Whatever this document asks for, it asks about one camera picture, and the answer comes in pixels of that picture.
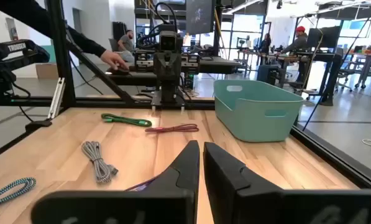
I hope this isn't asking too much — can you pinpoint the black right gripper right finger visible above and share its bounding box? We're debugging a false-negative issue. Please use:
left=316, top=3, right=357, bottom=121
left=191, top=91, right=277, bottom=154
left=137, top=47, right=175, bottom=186
left=203, top=141, right=371, bottom=224

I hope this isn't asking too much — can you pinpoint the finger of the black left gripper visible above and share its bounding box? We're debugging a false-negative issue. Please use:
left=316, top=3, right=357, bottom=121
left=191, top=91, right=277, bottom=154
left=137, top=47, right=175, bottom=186
left=162, top=57, right=169, bottom=83
left=168, top=57, right=175, bottom=83

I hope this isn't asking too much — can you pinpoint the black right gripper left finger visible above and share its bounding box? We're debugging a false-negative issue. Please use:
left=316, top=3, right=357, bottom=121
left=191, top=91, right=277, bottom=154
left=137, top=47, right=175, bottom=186
left=30, top=139, right=201, bottom=224

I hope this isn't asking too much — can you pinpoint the magenta pen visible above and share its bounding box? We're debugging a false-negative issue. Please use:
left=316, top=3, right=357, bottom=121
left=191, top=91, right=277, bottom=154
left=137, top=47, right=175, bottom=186
left=124, top=175, right=160, bottom=192

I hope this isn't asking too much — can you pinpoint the red USB-C cable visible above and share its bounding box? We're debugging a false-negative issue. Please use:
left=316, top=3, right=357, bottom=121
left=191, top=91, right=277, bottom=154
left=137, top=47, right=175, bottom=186
left=144, top=123, right=200, bottom=134

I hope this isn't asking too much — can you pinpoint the green USB-C cable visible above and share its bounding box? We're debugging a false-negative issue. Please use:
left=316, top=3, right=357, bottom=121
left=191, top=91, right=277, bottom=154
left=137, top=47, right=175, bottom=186
left=101, top=113, right=153, bottom=128

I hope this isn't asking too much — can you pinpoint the black electronics box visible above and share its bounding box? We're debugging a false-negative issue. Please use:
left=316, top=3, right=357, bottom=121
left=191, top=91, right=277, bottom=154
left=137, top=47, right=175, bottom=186
left=134, top=51, right=201, bottom=75

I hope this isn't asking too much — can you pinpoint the black computer mouse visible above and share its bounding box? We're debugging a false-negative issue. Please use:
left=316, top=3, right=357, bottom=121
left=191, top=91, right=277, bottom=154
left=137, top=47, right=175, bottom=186
left=109, top=66, right=131, bottom=76

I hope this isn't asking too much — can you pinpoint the person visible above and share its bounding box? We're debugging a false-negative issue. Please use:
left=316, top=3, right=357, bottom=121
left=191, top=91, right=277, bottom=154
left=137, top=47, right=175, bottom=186
left=280, top=26, right=309, bottom=55
left=116, top=29, right=136, bottom=63
left=259, top=32, right=272, bottom=54

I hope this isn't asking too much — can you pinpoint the person's hand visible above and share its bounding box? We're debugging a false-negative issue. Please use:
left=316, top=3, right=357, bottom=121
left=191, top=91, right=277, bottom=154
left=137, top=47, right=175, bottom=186
left=100, top=49, right=131, bottom=71

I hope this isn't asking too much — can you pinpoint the dark grey desk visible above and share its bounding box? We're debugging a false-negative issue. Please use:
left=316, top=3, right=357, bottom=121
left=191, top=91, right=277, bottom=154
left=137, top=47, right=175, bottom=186
left=106, top=55, right=242, bottom=87

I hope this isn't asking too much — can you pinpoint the computer monitor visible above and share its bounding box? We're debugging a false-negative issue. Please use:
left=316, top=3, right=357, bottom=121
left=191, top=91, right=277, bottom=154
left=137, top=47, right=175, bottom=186
left=185, top=0, right=216, bottom=35

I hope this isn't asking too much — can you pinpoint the teal plastic bin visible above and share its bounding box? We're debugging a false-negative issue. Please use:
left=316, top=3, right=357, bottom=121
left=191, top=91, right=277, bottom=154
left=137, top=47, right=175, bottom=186
left=213, top=80, right=305, bottom=143

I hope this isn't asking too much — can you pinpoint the cardboard box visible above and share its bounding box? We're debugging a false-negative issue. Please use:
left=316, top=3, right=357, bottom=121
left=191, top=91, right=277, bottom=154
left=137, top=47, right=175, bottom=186
left=35, top=63, right=59, bottom=80

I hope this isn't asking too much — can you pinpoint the black background monitor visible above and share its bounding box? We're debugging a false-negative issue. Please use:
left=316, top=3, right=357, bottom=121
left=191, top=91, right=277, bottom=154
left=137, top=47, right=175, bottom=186
left=306, top=26, right=342, bottom=49

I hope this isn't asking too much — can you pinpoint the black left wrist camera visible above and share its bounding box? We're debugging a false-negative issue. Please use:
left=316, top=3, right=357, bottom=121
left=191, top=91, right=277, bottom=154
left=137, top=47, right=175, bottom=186
left=158, top=30, right=178, bottom=52

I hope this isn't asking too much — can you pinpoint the black aluminium table frame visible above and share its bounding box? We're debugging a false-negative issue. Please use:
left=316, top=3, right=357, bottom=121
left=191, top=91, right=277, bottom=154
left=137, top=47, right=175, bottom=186
left=0, top=0, right=371, bottom=190

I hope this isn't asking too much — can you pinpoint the white bracket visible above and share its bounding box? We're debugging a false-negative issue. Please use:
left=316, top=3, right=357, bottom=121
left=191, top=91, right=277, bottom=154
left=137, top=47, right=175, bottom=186
left=47, top=77, right=66, bottom=119

